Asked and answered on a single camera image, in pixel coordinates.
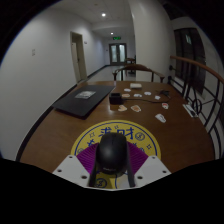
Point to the ceiling lights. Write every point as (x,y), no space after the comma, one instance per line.
(103,14)

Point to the red and white cutout sticker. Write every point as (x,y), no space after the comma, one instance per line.
(165,106)

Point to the dark glass window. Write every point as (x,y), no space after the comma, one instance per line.
(190,56)

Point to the side wall door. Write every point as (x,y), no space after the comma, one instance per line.
(78,56)

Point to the black computer mouse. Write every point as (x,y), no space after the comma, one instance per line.
(112,151)

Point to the curved wooden armchair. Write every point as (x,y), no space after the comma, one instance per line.
(138,67)

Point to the black railing with wooden handrail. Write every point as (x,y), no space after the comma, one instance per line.
(200,90)

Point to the orange and white cutout sticker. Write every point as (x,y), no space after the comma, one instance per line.
(136,108)

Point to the small white box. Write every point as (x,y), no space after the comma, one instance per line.
(135,85)

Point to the dark wooden chair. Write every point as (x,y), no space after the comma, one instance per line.
(130,61)

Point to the glass double door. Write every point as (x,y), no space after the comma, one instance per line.
(118,54)

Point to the closed black laptop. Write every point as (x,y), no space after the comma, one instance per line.
(83,100)

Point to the green exit sign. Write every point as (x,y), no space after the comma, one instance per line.
(117,38)

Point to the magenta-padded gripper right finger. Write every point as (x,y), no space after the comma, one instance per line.
(153,170)

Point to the beige cutout sticker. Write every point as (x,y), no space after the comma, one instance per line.
(122,108)

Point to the small black box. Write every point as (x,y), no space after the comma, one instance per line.
(115,98)

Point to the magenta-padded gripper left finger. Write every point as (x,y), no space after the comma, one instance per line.
(70,170)

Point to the round yellow mouse pad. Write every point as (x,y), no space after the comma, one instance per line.
(116,128)

